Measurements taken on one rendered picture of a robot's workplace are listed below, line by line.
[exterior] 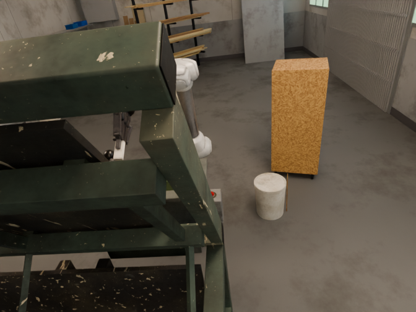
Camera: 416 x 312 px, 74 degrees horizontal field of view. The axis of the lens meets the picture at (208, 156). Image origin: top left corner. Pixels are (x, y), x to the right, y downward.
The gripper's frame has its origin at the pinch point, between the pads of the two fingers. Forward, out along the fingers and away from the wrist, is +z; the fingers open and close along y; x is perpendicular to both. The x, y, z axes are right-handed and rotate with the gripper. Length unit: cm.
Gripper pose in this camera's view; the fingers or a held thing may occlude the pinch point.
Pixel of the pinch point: (119, 150)
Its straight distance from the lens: 98.6
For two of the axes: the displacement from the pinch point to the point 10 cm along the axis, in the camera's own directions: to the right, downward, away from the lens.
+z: 0.3, 9.0, -4.4
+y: 1.2, 4.4, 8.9
